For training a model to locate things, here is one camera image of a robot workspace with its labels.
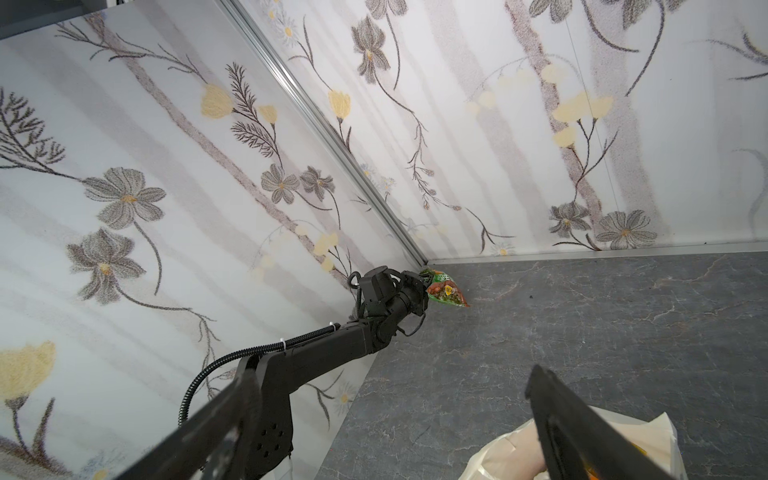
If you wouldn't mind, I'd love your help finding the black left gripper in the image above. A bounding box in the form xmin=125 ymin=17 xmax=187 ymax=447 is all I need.
xmin=394 ymin=271 xmax=428 ymax=316

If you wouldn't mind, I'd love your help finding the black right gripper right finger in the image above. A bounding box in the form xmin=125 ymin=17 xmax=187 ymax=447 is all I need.
xmin=525 ymin=365 xmax=671 ymax=479

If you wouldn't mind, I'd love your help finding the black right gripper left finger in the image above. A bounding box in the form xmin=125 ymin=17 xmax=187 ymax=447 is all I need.
xmin=118 ymin=370 xmax=259 ymax=479

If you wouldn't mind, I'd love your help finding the green snack packet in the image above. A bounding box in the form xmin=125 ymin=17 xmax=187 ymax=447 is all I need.
xmin=420 ymin=268 xmax=469 ymax=307

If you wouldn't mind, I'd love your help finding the white printed paper bag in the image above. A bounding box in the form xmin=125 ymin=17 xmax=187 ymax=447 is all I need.
xmin=460 ymin=407 xmax=688 ymax=480

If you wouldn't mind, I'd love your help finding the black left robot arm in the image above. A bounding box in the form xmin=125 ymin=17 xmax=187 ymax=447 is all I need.
xmin=237 ymin=266 xmax=429 ymax=479

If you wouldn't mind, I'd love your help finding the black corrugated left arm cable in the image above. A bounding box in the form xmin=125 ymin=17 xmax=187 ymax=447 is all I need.
xmin=178 ymin=323 xmax=341 ymax=427

